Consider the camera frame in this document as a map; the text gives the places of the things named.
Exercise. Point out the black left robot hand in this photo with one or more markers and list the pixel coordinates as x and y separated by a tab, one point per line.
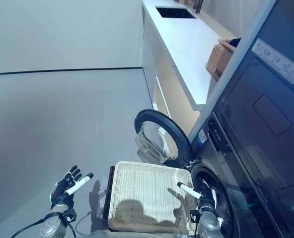
65	188

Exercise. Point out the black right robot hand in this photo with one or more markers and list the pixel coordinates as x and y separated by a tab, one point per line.
201	191

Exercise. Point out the round glass washing machine door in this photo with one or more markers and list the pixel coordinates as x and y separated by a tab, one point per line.
162	138

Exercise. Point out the dark grey washing machine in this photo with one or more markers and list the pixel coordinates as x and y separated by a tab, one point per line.
261	148

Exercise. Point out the blue and white label sticker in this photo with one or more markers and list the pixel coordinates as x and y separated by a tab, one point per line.
201	137

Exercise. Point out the cream wicker laundry basket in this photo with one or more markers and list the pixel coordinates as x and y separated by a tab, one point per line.
147	193

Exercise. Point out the grey robot torso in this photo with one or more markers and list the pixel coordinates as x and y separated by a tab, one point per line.
127	234

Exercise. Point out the brown wicker storage basket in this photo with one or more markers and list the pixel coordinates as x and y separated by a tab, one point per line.
221	59

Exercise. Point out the white cabinet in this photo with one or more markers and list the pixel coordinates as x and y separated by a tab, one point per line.
176	54

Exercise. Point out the white instruction label sticker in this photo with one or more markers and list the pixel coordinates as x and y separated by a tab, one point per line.
277	59

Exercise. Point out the black rectangular sink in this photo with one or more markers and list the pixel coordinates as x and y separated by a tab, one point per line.
175	12

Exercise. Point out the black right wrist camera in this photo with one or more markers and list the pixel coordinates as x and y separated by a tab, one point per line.
194	215

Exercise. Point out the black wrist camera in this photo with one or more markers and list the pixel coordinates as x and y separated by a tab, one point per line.
70	216
194	215

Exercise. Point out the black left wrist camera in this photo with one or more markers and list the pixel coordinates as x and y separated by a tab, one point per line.
70	216

